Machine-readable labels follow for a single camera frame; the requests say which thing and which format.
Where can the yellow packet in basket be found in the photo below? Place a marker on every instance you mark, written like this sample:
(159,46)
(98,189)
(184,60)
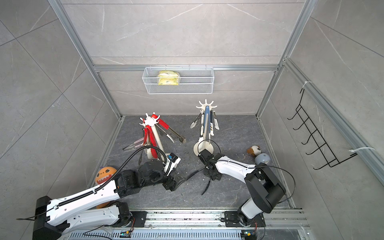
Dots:
(168,78)

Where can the grey blue dome toy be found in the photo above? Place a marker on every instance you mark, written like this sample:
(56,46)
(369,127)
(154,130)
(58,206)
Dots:
(262,158)

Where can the red handled steel tongs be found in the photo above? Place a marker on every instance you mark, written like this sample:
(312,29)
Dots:
(167,127)

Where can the slim white tongs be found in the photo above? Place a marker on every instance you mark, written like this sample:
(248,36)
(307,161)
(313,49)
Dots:
(213,123)

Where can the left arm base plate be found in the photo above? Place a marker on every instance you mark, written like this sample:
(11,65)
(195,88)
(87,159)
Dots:
(135,218)

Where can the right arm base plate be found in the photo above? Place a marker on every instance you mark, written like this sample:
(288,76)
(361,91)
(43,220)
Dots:
(237,220)

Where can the red pink paw tongs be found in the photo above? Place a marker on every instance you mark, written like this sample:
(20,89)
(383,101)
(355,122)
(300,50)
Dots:
(135,145)

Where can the blue handled cream tongs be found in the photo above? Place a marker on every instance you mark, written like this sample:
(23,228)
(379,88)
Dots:
(206,131)

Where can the steel tongs with ring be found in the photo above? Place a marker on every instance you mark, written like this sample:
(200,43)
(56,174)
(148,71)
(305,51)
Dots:
(198,118)

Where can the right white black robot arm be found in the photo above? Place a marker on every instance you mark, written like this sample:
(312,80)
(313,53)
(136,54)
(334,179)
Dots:
(265,188)

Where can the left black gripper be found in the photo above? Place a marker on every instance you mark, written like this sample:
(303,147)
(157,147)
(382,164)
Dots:
(169,185)

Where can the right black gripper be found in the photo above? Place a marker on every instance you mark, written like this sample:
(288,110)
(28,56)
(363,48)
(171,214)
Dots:
(217,177)

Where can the red sleeved steel tongs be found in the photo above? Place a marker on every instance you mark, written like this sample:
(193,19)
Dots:
(150,140)

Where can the black wire wall hook rack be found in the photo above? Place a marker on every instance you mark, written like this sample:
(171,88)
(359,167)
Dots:
(315,136)

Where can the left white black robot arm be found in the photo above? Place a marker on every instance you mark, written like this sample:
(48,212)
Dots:
(99,205)

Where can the orange monster plush toy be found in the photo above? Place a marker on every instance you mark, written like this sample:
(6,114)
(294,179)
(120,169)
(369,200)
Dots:
(104,174)

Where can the brown white plush toy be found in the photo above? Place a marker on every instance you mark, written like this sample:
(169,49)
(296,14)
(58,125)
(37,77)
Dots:
(254,151)

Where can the cream utensil stand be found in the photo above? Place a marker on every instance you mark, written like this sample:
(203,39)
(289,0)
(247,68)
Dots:
(204,144)
(152,122)

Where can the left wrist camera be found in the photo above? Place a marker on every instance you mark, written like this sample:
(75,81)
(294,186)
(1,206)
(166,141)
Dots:
(172,162)

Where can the black steel tongs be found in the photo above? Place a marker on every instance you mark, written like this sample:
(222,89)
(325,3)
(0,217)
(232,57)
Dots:
(202,179)

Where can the white wire mesh basket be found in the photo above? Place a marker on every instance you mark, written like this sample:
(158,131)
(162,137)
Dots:
(193,80)

